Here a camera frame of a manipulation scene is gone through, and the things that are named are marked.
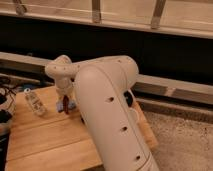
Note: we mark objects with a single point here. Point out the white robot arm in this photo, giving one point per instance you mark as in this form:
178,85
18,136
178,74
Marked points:
99,86

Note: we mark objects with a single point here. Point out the clear plastic bottle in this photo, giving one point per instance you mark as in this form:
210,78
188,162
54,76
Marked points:
34,102

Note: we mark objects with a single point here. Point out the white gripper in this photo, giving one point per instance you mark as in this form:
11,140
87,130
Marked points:
64,88

